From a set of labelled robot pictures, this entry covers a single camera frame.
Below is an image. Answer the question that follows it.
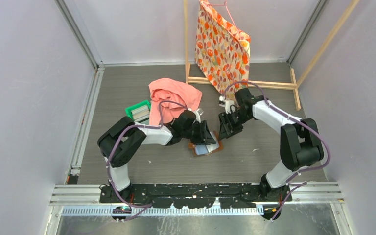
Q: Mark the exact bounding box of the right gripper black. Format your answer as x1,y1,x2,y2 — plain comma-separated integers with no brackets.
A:
218,110,252,141

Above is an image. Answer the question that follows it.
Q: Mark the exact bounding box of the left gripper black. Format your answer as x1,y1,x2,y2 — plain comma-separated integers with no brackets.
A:
181,120,215,145

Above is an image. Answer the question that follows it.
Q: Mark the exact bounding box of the brown leather card holder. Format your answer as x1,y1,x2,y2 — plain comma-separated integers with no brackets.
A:
188,131,224,157

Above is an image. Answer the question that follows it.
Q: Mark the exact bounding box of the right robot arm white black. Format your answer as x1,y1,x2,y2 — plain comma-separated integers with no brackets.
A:
218,88,324,201

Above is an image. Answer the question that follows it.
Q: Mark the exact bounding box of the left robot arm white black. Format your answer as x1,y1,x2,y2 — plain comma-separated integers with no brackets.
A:
97,110,219,203

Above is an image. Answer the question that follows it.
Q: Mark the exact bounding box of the green card tray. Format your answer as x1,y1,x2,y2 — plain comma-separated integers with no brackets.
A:
125,100,151,124

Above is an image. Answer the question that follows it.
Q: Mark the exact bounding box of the pink cloth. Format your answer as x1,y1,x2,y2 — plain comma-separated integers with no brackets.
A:
148,78,203,125

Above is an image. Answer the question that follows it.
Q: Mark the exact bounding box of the floral fabric bag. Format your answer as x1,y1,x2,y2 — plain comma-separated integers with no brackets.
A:
195,0,251,100

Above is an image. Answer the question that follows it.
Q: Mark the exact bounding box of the pink hanger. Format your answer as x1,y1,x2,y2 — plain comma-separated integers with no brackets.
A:
200,0,241,32

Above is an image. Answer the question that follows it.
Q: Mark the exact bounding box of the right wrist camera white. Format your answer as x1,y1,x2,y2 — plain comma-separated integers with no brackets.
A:
218,95,237,114

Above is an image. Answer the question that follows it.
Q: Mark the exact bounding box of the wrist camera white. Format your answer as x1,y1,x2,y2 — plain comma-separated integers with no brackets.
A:
218,95,237,114
188,108,204,123

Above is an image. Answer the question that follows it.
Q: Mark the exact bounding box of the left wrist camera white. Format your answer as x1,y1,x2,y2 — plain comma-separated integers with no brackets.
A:
188,108,204,123

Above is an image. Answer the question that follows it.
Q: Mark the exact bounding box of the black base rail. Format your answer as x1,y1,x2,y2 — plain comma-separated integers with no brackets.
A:
98,183,291,209

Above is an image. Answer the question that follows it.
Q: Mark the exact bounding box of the wooden rack frame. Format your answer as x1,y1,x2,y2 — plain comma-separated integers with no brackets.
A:
183,0,360,111

